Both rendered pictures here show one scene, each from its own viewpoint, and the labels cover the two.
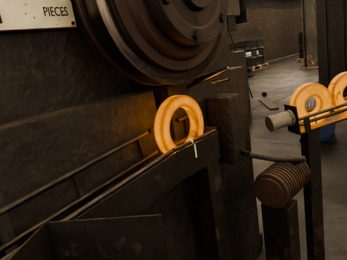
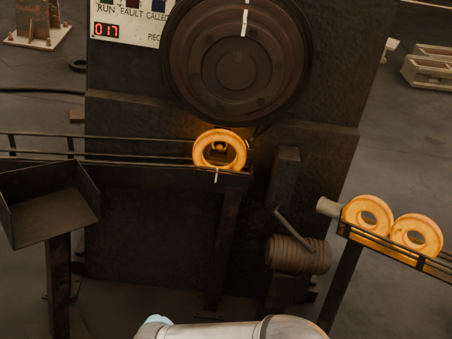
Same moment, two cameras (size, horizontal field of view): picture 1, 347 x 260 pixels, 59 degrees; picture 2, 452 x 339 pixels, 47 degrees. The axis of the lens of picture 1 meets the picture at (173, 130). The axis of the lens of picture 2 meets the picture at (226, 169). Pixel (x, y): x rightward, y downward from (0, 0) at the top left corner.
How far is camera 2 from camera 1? 129 cm
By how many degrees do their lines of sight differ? 42
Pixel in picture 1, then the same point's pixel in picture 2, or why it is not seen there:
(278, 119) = (324, 206)
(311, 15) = not seen: outside the picture
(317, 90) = (377, 211)
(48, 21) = (149, 43)
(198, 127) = (235, 163)
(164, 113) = (201, 138)
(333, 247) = not seen: outside the picture
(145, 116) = (200, 130)
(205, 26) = (238, 101)
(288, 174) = (292, 251)
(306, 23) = not seen: outside the picture
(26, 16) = (135, 37)
